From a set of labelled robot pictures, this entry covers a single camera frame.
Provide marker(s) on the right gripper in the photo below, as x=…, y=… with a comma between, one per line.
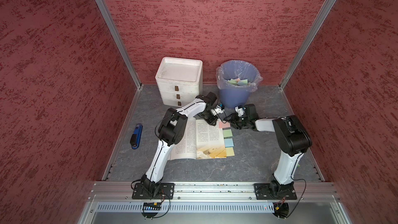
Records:
x=233, y=118

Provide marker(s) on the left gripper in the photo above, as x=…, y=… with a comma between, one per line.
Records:
x=211, y=121

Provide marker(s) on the pink sticky note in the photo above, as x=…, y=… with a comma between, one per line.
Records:
x=223, y=125

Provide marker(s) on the magazine book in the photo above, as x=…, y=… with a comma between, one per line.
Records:
x=200, y=141

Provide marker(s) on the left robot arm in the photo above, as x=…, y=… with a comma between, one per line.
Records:
x=170, y=133

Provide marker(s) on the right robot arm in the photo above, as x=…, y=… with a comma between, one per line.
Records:
x=293, y=141

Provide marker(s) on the green sticky note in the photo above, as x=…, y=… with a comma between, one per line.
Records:
x=227, y=133

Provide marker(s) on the blue sticky note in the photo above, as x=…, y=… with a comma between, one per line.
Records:
x=228, y=143

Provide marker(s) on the yellow sticky note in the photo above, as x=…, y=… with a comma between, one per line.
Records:
x=230, y=152

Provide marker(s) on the discarded sticky notes pile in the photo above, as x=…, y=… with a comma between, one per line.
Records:
x=238, y=82

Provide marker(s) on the blue trash bin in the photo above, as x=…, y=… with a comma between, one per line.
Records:
x=232, y=98

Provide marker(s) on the white three-drawer box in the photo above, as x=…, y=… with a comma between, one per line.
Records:
x=179, y=80

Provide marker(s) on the clear bin liner bag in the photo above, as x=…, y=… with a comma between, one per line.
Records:
x=235, y=69

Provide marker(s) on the blue stapler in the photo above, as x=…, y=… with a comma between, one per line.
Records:
x=136, y=136

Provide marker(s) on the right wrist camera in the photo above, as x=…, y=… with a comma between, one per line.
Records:
x=240, y=110

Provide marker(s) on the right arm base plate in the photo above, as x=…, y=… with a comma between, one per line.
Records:
x=275, y=191

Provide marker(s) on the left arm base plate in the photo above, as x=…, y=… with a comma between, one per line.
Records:
x=160, y=191

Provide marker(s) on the aluminium front rail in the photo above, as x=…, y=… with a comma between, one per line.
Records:
x=196, y=191

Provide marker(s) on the right corner aluminium post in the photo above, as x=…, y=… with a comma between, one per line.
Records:
x=315, y=27

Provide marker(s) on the corner aluminium post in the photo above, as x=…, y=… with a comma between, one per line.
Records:
x=315, y=27
x=118, y=41

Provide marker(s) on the left corner aluminium post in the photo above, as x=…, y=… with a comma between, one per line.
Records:
x=118, y=41

